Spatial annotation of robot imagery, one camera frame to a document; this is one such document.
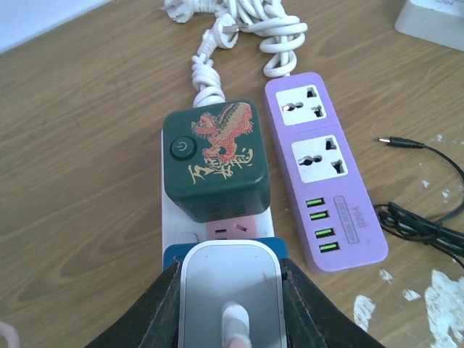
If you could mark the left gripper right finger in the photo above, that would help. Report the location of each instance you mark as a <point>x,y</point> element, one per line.
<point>312,319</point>

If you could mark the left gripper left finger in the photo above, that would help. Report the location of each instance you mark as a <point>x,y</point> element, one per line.
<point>152,321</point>

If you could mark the white charger plug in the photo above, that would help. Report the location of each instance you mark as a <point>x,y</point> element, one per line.
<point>219,296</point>

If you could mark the white multicolour power strip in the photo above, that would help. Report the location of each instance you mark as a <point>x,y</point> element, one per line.
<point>214,228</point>

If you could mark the purple power strip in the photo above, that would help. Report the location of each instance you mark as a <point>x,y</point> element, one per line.
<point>335,219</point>

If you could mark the white grey power strip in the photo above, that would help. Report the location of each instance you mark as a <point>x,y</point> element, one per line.
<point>436,21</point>

